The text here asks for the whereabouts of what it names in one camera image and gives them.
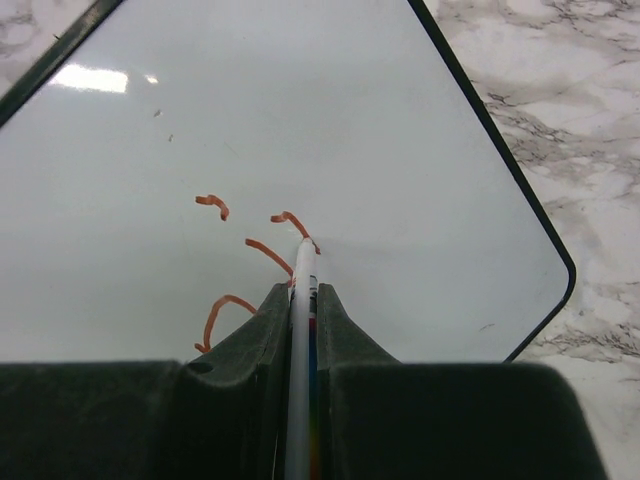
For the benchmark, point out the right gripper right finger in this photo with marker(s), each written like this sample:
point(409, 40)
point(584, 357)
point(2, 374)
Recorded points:
point(384, 419)

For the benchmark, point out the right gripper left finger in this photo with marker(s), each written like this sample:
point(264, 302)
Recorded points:
point(216, 417)

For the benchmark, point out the white marker pen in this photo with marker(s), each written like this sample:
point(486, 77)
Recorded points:
point(302, 430)

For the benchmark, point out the black framed whiteboard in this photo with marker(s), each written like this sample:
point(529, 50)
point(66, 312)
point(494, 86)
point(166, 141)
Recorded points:
point(138, 159)

